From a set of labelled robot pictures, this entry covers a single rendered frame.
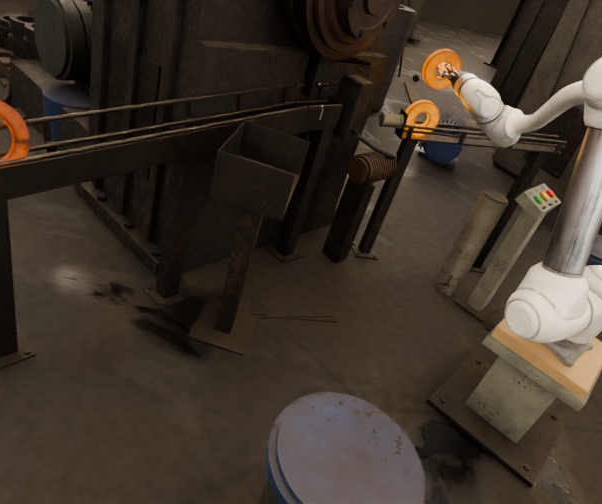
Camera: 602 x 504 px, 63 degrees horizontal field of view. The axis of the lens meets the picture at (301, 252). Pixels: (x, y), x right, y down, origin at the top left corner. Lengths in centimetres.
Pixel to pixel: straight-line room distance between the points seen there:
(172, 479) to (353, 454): 56
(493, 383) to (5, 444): 144
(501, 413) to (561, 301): 57
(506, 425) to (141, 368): 122
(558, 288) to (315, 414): 73
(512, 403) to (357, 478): 92
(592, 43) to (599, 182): 292
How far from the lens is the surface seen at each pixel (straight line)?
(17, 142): 134
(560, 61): 431
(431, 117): 219
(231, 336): 175
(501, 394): 182
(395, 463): 106
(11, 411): 155
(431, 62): 210
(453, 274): 236
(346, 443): 104
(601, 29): 426
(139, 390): 157
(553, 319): 143
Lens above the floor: 123
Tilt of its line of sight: 33 degrees down
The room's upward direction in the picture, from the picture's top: 18 degrees clockwise
